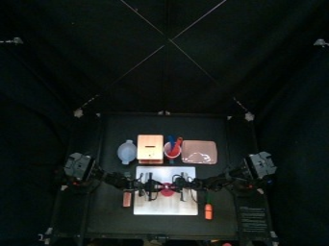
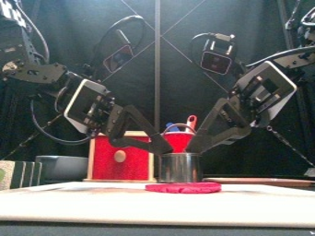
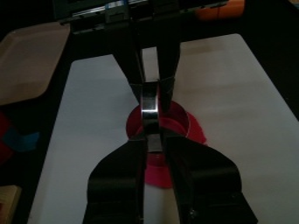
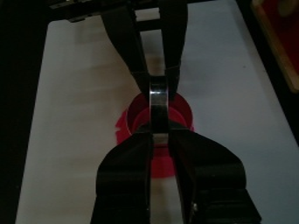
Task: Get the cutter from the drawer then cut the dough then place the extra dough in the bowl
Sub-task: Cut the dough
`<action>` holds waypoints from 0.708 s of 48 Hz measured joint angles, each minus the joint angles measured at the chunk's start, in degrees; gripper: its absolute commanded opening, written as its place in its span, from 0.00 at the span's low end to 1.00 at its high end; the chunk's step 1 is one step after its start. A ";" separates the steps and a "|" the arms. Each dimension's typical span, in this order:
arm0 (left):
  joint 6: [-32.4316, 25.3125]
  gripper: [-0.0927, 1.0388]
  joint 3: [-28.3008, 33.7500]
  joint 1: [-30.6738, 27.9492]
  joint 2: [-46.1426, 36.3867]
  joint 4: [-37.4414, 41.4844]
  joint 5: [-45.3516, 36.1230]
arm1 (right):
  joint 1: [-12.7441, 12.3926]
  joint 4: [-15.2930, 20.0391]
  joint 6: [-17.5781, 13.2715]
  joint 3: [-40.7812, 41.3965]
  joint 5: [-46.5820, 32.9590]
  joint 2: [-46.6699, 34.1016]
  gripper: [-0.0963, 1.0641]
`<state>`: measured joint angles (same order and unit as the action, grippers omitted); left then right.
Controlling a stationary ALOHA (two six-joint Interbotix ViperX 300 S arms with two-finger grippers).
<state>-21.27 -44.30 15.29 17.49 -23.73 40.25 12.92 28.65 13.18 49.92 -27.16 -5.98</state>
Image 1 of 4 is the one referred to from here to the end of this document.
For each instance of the pink square tray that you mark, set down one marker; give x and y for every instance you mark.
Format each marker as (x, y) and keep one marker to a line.
(200, 150)

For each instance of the small frame centre bracket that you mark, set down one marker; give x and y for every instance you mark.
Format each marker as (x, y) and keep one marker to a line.
(164, 112)

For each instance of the wooden drawer box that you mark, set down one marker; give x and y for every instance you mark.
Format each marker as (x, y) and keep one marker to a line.
(150, 150)

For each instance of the red dough lump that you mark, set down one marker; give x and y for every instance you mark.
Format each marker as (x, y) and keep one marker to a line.
(168, 192)

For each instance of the blue toy utensil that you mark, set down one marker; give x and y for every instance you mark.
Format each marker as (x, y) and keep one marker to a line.
(170, 141)

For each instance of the white frame corner bracket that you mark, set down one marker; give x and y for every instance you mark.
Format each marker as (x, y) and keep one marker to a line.
(249, 116)
(78, 112)

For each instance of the metal frame clamp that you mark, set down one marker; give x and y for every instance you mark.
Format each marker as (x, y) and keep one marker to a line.
(321, 42)

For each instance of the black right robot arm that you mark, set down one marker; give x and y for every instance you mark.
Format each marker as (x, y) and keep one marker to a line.
(240, 177)

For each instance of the pale orange block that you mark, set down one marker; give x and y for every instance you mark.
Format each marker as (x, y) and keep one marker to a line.
(126, 199)

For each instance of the white rectangular cutting mat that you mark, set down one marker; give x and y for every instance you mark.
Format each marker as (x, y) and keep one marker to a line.
(165, 205)

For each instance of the red toy utensil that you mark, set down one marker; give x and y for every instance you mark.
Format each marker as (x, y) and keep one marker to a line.
(177, 144)

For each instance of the bright orange toy block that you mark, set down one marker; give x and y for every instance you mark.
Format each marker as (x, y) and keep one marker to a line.
(209, 212)

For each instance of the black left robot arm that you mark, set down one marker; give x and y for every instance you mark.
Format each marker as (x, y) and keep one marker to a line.
(86, 169)

